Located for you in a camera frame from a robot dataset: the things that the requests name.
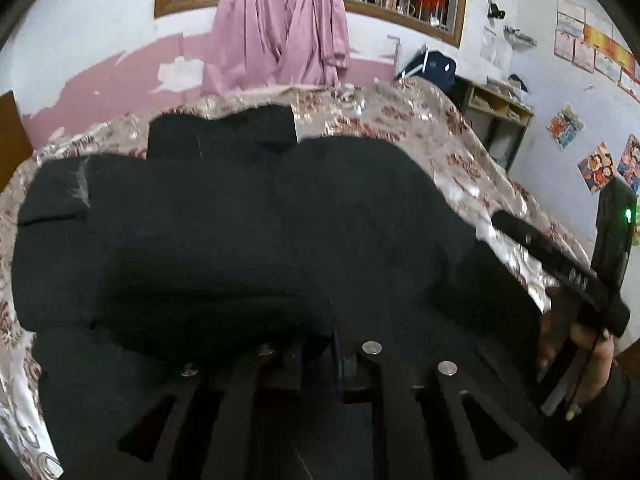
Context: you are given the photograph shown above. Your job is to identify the dark blue backpack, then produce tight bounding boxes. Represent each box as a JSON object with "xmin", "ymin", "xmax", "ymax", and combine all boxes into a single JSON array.
[{"xmin": 395, "ymin": 48, "xmax": 457, "ymax": 92}]

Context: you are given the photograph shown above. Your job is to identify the left pink curtain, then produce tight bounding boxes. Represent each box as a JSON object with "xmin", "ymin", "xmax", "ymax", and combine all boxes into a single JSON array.
[{"xmin": 203, "ymin": 0, "xmax": 296, "ymax": 96}]

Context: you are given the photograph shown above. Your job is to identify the right hand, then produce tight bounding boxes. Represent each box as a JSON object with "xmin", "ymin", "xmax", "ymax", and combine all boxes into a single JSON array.
[{"xmin": 538, "ymin": 302, "xmax": 615, "ymax": 405}]

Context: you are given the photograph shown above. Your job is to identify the black jacket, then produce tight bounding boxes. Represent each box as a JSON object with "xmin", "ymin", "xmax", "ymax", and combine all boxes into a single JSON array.
[{"xmin": 12, "ymin": 106, "xmax": 539, "ymax": 479}]

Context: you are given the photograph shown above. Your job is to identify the pink curtain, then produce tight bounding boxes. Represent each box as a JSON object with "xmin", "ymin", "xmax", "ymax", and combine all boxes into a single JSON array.
[
  {"xmin": 203, "ymin": 0, "xmax": 296, "ymax": 96},
  {"xmin": 278, "ymin": 0, "xmax": 350, "ymax": 86}
]

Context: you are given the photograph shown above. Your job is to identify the cartoon wall sticker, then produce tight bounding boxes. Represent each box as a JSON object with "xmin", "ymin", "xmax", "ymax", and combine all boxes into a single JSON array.
[
  {"xmin": 577, "ymin": 143, "xmax": 615, "ymax": 194},
  {"xmin": 547, "ymin": 104, "xmax": 585, "ymax": 150}
]

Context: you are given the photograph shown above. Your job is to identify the brown wooden headboard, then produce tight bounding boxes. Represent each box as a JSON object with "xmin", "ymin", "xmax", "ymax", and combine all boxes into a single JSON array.
[{"xmin": 0, "ymin": 91, "xmax": 34, "ymax": 191}]

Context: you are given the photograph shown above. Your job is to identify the right pink curtain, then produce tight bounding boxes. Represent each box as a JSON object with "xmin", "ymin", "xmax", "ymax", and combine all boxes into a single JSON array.
[{"xmin": 278, "ymin": 0, "xmax": 350, "ymax": 86}]

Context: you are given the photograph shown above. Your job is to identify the floral satin bedspread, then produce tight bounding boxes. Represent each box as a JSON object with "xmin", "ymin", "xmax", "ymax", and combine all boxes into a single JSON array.
[{"xmin": 1, "ymin": 77, "xmax": 588, "ymax": 479}]

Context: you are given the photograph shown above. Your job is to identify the wall certificates posters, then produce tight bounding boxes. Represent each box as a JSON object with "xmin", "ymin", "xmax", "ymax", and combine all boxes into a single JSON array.
[{"xmin": 553, "ymin": 0, "xmax": 639, "ymax": 102}]

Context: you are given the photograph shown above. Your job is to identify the wooden desk shelf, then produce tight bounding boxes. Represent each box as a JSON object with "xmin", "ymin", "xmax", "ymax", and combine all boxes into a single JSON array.
[{"xmin": 447, "ymin": 76, "xmax": 535, "ymax": 172}]

